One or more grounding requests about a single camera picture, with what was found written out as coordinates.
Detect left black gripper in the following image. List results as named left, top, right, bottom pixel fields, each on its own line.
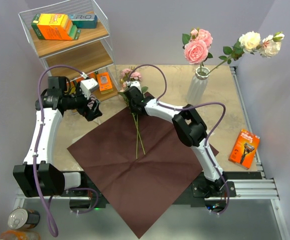
left=63, top=81, right=102, bottom=121

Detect red wrapping paper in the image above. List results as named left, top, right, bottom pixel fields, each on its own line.
left=66, top=91, right=220, bottom=240

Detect pink flower stem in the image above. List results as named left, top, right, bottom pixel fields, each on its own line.
left=182, top=28, right=213, bottom=72

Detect cream white flower stem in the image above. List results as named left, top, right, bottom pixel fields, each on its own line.
left=209, top=31, right=285, bottom=73

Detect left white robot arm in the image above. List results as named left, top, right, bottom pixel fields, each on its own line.
left=13, top=76, right=102, bottom=198

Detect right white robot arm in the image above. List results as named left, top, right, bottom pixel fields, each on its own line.
left=122, top=86, right=230, bottom=197

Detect white ribbed vase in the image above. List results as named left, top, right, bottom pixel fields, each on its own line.
left=186, top=67, right=210, bottom=105

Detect purple wavy cloth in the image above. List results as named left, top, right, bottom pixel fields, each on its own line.
left=87, top=94, right=99, bottom=110

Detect orange blister pack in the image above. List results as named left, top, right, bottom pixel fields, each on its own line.
left=96, top=72, right=113, bottom=94

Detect teal box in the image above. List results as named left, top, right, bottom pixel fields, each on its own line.
left=68, top=13, right=98, bottom=29

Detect orange sponge pack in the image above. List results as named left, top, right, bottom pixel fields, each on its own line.
left=31, top=13, right=80, bottom=41

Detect orange razor package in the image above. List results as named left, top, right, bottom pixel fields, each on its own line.
left=228, top=129, right=260, bottom=170

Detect metal tin can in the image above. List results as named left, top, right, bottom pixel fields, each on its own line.
left=7, top=208, right=40, bottom=230

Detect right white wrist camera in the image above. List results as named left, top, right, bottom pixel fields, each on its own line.
left=126, top=80, right=142, bottom=92

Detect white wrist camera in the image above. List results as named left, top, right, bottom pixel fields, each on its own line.
left=80, top=78, right=99, bottom=98
left=126, top=80, right=142, bottom=92

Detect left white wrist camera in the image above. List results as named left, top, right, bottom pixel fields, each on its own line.
left=80, top=78, right=99, bottom=98

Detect white wire wooden shelf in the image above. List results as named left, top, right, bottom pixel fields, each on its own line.
left=18, top=0, right=119, bottom=101

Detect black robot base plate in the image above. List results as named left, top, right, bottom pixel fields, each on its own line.
left=61, top=171, right=237, bottom=213

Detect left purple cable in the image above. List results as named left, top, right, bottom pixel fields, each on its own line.
left=32, top=64, right=99, bottom=238

